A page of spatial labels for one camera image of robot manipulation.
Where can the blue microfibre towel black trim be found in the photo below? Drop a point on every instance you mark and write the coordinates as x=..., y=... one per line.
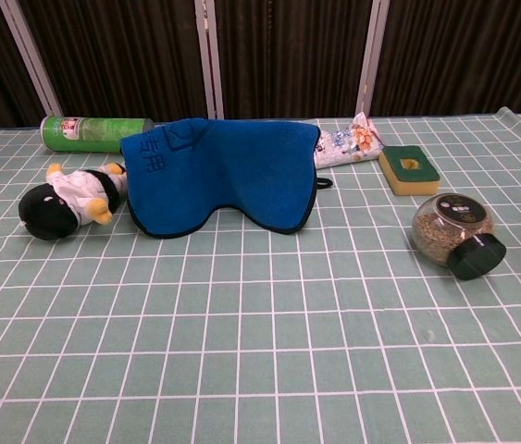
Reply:
x=223, y=185

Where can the white printed snack bag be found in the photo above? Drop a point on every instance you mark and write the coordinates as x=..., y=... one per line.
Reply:
x=348, y=143

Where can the green white checked tablecloth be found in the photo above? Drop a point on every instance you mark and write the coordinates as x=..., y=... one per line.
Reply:
x=260, y=347

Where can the green and yellow sponge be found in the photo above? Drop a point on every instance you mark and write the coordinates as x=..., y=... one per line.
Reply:
x=422, y=172

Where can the round glass jar black lid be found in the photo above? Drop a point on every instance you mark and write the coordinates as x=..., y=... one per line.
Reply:
x=445, y=226

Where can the green cylindrical chip can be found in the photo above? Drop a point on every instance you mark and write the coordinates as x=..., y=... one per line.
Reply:
x=84, y=135

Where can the black white penguin plush toy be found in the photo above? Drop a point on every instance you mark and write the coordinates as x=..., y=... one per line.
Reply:
x=47, y=213

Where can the white screen frame post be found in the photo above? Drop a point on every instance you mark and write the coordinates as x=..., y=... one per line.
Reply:
x=372, y=60
x=31, y=60
x=209, y=60

